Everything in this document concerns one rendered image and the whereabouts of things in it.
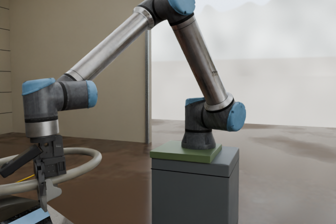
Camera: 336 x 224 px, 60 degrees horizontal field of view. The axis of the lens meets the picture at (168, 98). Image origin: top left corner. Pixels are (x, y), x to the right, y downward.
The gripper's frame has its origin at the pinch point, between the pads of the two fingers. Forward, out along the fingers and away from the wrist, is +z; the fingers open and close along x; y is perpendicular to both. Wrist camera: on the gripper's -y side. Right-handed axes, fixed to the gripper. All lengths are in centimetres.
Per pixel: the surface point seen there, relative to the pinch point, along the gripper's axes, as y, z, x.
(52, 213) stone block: 4.4, 8.7, 14.1
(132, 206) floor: 97, 84, 176
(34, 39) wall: 72, -166, 654
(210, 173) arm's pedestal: 76, 11, 18
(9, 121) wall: 7, 24, 717
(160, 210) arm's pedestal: 59, 31, 39
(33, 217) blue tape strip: -1.7, 6.5, 9.5
